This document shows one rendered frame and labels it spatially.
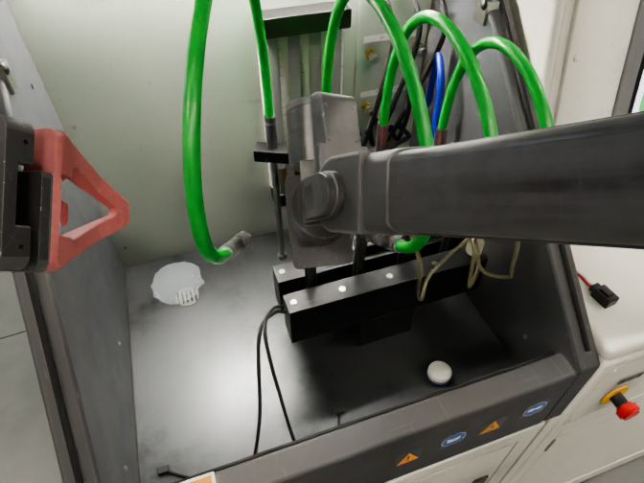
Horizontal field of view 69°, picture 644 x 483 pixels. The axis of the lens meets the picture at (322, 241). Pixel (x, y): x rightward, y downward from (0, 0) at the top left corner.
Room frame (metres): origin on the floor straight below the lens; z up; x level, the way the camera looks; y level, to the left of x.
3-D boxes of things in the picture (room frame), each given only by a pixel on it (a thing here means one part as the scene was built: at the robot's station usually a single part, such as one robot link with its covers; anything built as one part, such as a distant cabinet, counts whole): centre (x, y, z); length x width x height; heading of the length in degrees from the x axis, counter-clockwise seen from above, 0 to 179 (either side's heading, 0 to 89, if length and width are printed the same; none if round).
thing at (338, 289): (0.51, -0.10, 0.91); 0.34 x 0.10 x 0.15; 109
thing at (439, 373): (0.40, -0.20, 0.84); 0.04 x 0.04 x 0.01
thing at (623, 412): (0.36, -0.50, 0.80); 0.05 x 0.04 x 0.05; 109
